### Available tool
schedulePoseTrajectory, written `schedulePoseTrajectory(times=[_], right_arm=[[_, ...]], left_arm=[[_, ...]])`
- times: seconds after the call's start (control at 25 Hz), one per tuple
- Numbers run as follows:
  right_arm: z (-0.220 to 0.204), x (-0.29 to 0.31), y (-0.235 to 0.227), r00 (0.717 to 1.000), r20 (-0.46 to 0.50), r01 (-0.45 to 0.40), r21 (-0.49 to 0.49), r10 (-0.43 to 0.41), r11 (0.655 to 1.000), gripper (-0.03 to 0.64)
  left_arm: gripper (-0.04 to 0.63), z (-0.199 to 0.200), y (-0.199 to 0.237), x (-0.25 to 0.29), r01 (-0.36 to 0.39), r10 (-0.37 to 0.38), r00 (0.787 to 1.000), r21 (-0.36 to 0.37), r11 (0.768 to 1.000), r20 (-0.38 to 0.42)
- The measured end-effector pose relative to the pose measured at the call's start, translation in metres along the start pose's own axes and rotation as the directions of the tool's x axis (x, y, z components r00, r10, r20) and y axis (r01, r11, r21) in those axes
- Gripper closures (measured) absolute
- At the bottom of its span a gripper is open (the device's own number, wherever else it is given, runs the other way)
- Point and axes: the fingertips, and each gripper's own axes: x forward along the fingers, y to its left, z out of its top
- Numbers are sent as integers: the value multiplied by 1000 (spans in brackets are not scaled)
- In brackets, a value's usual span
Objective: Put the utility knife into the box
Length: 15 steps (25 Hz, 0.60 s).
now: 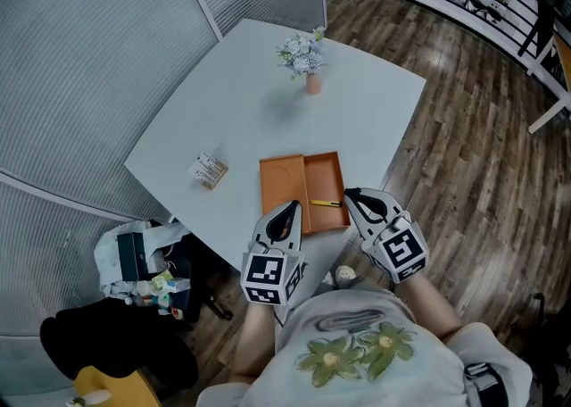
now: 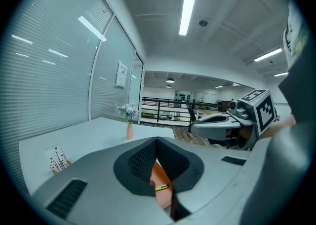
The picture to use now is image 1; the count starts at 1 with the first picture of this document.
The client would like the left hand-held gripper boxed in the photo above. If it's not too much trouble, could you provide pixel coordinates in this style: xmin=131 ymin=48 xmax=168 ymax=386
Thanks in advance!
xmin=240 ymin=200 xmax=307 ymax=307

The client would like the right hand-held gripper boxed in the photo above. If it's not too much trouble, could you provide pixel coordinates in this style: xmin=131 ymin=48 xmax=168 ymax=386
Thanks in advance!
xmin=343 ymin=187 xmax=430 ymax=285

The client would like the orange box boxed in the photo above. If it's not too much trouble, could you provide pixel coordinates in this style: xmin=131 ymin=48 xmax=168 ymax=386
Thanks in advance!
xmin=259 ymin=151 xmax=352 ymax=237

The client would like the person's left forearm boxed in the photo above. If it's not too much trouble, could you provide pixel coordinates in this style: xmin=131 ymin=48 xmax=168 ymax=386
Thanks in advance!
xmin=229 ymin=302 xmax=286 ymax=384

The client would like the person's right forearm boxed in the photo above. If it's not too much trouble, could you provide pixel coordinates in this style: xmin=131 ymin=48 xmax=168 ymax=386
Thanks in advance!
xmin=394 ymin=273 xmax=463 ymax=344

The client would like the wooden card holder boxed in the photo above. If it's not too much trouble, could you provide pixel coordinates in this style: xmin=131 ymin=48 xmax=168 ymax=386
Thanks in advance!
xmin=187 ymin=151 xmax=229 ymax=191

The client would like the white square table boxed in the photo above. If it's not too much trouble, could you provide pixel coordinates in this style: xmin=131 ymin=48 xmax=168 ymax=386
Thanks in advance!
xmin=123 ymin=18 xmax=428 ymax=303

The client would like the small green box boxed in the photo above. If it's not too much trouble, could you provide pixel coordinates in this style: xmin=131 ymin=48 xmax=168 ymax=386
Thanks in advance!
xmin=151 ymin=270 xmax=175 ymax=293

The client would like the black box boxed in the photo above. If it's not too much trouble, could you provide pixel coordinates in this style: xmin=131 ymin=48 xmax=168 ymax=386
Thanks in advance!
xmin=116 ymin=231 xmax=149 ymax=282

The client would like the person's white floral shirt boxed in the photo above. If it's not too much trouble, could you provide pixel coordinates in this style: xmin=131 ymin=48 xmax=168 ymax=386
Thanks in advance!
xmin=195 ymin=279 xmax=534 ymax=407

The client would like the white plastic bag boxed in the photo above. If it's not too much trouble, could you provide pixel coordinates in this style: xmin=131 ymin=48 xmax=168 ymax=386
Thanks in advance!
xmin=93 ymin=220 xmax=193 ymax=299

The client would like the black office chair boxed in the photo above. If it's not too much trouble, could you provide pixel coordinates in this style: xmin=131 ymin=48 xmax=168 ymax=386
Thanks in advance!
xmin=39 ymin=217 xmax=233 ymax=397

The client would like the black swivel chair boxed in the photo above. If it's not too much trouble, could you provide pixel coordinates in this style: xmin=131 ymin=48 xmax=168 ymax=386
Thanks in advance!
xmin=512 ymin=293 xmax=571 ymax=397

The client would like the round wooden table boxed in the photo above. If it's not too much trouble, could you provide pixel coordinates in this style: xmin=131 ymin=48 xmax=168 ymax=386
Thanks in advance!
xmin=73 ymin=364 xmax=161 ymax=407

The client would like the black metal railing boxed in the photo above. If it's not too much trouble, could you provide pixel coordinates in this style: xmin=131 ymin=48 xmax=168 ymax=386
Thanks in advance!
xmin=368 ymin=0 xmax=571 ymax=67

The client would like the wooden desk with white legs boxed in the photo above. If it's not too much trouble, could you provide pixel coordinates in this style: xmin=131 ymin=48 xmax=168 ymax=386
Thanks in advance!
xmin=528 ymin=32 xmax=571 ymax=135

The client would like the white vase with pink flowers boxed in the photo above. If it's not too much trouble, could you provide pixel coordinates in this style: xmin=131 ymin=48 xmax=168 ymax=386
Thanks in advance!
xmin=65 ymin=389 xmax=112 ymax=407

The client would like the grey shoulder strap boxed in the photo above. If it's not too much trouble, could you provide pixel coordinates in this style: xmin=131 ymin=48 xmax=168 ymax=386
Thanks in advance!
xmin=463 ymin=362 xmax=508 ymax=407

